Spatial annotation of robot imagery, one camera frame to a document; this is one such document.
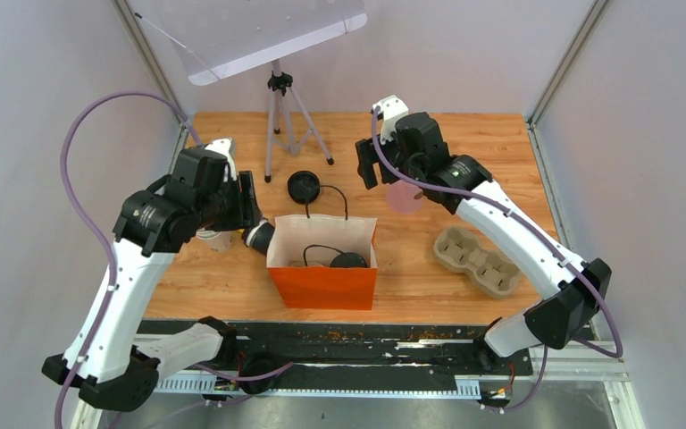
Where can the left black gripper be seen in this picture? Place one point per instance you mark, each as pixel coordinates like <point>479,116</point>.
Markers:
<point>247,212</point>

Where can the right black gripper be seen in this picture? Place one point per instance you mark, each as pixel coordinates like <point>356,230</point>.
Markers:
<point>367,155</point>

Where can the black paper coffee cup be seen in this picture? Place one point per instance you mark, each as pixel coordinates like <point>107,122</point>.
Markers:
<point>259,237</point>

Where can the orange paper bag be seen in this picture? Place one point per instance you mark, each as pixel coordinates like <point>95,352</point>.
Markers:
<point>321,237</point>

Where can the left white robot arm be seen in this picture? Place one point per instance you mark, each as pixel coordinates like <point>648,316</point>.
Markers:
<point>205,192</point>

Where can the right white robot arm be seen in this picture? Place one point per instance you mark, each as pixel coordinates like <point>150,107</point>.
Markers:
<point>572,290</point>

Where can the stack of paper cups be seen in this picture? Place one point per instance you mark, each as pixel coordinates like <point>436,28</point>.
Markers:
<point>218,241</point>

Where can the pink straw holder cup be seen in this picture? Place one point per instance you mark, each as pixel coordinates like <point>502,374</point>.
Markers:
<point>404,198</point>

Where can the stack of black lids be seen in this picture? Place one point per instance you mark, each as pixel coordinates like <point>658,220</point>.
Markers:
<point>303,187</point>

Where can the grey tripod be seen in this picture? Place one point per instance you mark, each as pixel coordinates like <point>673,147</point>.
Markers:
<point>280,131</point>

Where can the cardboard cup carrier tray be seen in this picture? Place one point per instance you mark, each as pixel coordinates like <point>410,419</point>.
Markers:
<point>460,251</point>

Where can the white reflector board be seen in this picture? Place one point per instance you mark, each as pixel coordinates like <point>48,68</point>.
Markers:
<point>219,39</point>

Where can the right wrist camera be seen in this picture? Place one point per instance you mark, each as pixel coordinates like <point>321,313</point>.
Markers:
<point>389,110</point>

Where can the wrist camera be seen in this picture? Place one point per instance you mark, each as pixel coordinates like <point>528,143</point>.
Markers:
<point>389,110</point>
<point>226,148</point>

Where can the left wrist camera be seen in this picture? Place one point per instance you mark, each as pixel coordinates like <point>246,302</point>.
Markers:
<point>226,148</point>

